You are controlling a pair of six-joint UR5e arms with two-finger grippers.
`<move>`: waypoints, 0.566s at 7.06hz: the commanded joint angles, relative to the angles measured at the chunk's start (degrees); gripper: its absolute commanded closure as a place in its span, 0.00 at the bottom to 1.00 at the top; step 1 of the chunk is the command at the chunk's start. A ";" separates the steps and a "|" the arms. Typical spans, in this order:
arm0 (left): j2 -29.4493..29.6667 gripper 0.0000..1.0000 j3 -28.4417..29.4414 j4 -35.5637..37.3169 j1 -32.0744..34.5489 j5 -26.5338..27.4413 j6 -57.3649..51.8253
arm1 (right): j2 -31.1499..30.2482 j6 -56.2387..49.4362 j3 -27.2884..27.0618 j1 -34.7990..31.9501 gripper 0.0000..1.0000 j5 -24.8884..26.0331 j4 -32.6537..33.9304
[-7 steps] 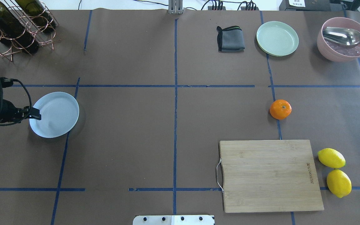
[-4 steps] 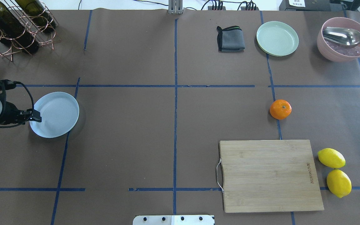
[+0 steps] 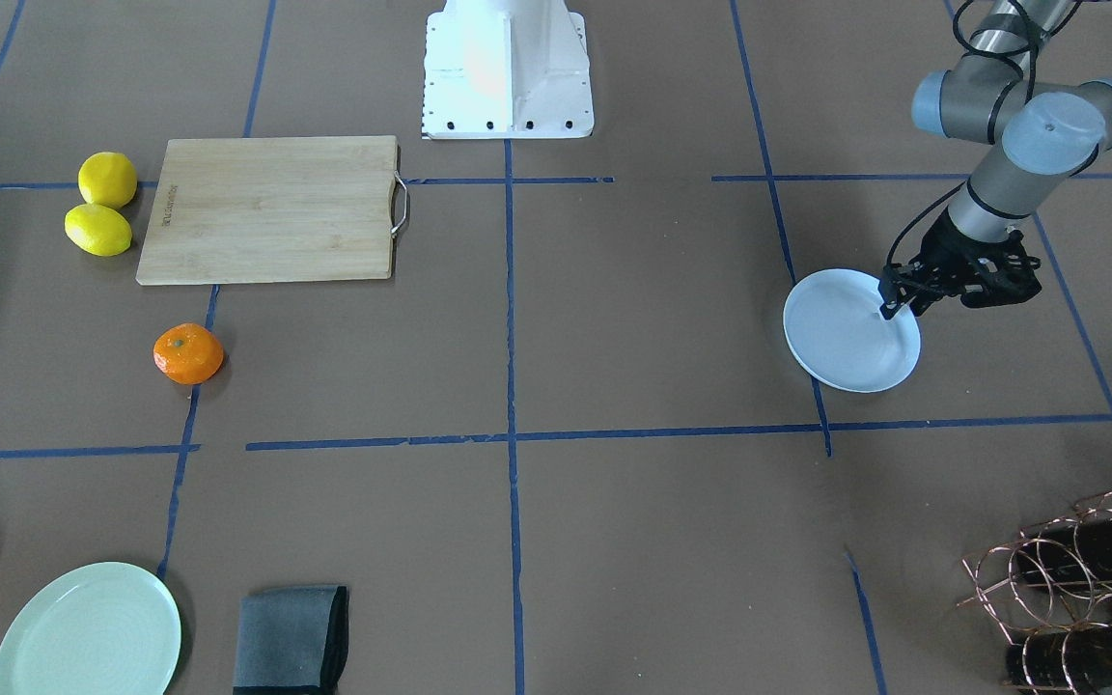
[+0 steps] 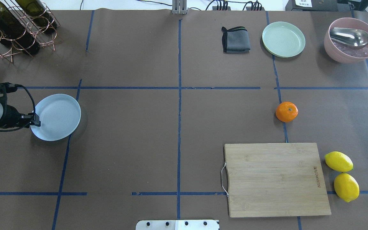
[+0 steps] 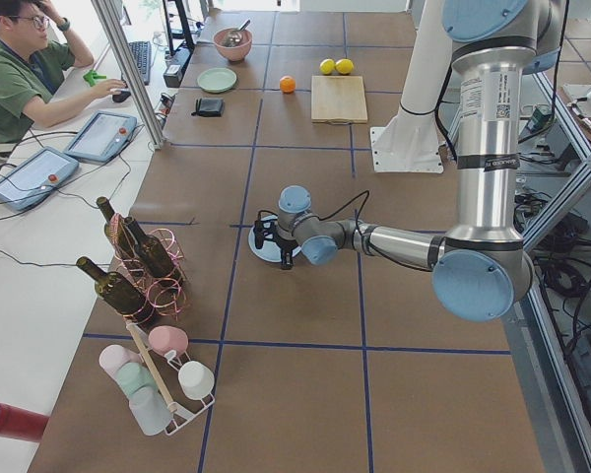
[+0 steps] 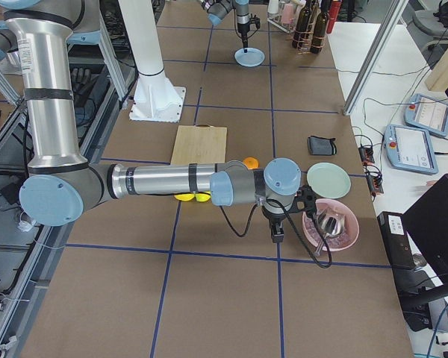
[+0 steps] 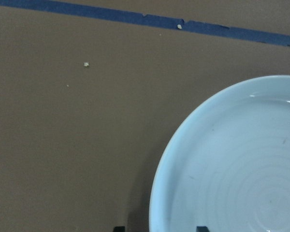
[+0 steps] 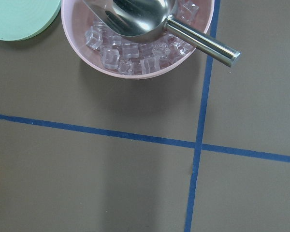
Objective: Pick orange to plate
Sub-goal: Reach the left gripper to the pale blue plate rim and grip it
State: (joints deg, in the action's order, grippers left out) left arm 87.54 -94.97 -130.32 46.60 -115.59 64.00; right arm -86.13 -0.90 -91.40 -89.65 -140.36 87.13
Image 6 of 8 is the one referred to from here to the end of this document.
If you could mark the far teach pendant tablet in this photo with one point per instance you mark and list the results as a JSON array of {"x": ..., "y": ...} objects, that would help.
[{"x": 427, "y": 113}]

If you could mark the red cylinder bottle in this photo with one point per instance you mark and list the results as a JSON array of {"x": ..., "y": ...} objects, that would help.
[{"x": 334, "y": 10}]

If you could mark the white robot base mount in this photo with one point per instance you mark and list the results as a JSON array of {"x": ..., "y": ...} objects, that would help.
[{"x": 155, "y": 98}]

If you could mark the steel ice scoop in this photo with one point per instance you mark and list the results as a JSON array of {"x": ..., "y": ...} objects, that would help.
[{"x": 331, "y": 224}]

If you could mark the orange mandarin fruit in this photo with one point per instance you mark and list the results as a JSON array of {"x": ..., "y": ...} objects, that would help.
[{"x": 251, "y": 163}]

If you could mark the light green plate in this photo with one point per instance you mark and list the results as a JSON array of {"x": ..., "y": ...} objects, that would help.
[{"x": 328, "y": 180}]

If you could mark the grey folded cloth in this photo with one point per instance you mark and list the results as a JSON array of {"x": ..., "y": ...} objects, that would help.
[{"x": 321, "y": 146}]

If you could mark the copper wire bottle rack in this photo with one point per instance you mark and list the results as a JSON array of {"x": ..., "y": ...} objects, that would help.
[{"x": 305, "y": 42}]

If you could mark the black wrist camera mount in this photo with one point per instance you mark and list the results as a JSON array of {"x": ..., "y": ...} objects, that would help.
[{"x": 305, "y": 201}]

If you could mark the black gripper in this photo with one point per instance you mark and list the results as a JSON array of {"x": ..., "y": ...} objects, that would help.
[
  {"x": 243, "y": 29},
  {"x": 275, "y": 219}
]

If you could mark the aluminium frame post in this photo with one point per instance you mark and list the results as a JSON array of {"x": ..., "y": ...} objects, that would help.
[{"x": 377, "y": 47}]

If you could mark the lower yellow lemon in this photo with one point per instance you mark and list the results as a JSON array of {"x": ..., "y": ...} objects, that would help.
[{"x": 185, "y": 197}]

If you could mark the yellow lemon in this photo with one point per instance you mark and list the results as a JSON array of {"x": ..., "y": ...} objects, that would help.
[
  {"x": 202, "y": 196},
  {"x": 185, "y": 197}
]

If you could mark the upper yellow lemon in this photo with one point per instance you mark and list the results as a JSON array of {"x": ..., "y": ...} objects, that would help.
[{"x": 202, "y": 196}]

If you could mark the near teach pendant tablet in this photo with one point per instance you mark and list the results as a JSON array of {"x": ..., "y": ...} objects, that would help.
[{"x": 410, "y": 149}]

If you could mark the teach pendant tablet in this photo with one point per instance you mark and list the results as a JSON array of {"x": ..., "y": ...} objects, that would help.
[
  {"x": 427, "y": 113},
  {"x": 410, "y": 149}
]

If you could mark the light blue plate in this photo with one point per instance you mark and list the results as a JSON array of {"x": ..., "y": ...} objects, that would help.
[{"x": 249, "y": 57}]

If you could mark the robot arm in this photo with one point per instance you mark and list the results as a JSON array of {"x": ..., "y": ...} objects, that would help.
[
  {"x": 243, "y": 19},
  {"x": 62, "y": 184}
]

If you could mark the pink bowl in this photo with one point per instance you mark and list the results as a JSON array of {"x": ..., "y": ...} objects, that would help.
[{"x": 351, "y": 226}]

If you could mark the pink cup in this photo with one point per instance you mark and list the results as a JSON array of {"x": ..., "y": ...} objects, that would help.
[{"x": 287, "y": 14}]

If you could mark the bamboo cutting board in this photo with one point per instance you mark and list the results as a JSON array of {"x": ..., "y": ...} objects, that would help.
[{"x": 199, "y": 144}]

